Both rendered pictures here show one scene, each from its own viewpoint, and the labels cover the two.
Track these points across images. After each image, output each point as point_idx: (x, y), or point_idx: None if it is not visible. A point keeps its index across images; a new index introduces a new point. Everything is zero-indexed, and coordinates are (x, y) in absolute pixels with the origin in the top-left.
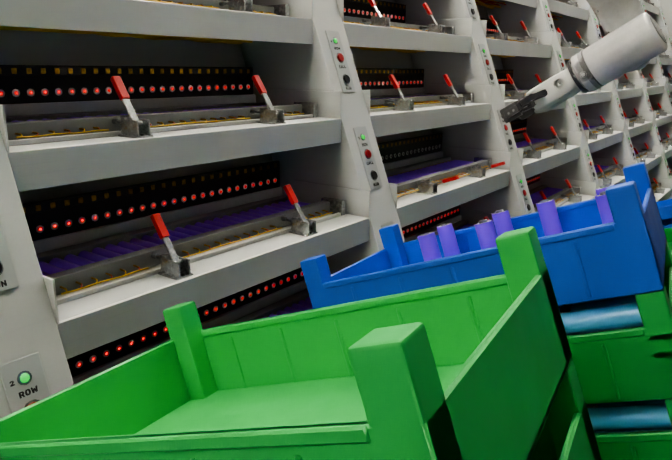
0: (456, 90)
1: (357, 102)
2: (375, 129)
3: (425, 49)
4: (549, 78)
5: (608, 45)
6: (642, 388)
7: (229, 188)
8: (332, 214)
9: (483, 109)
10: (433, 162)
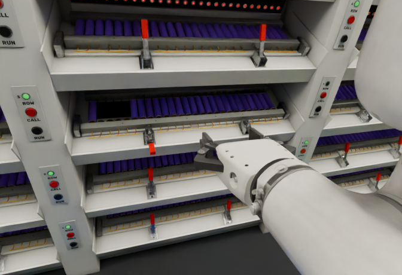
0: (302, 33)
1: (27, 59)
2: (66, 85)
3: None
4: (234, 160)
5: (298, 231)
6: None
7: None
8: (1, 141)
9: (298, 73)
10: (238, 89)
